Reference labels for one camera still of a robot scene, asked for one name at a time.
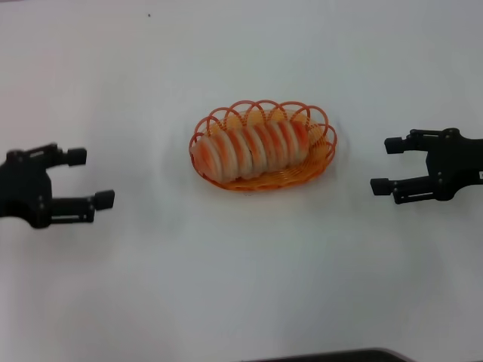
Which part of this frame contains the orange woven plastic basket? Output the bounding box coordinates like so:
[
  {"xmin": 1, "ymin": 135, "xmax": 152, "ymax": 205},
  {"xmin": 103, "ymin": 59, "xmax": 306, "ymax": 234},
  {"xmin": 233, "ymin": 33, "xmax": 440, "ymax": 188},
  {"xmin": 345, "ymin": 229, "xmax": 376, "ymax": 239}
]
[{"xmin": 188, "ymin": 99, "xmax": 337, "ymax": 192}]

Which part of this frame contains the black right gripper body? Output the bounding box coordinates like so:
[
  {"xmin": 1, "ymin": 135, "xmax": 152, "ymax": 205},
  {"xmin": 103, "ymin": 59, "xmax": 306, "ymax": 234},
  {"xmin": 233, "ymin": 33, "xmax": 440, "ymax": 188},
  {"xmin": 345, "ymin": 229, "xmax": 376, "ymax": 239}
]
[{"xmin": 425, "ymin": 127, "xmax": 483, "ymax": 203}]

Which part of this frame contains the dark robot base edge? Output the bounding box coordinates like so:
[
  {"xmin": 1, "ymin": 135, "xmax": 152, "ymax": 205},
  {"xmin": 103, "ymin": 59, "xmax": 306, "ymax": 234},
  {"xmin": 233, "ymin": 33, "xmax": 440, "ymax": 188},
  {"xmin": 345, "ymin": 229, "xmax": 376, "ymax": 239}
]
[{"xmin": 241, "ymin": 347, "xmax": 413, "ymax": 362}]

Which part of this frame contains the sliced orange white bread loaf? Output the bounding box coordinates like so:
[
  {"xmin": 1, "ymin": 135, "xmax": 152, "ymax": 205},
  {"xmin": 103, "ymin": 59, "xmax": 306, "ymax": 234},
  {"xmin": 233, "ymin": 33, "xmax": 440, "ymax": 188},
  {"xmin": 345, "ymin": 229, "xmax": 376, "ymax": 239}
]
[{"xmin": 191, "ymin": 120, "xmax": 311, "ymax": 185}]

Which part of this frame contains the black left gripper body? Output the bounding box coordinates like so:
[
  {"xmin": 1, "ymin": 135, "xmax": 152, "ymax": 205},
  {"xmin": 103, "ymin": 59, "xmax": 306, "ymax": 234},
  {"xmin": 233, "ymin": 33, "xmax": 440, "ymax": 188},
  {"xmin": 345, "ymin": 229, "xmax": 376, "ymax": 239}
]
[{"xmin": 0, "ymin": 149, "xmax": 54, "ymax": 230}]

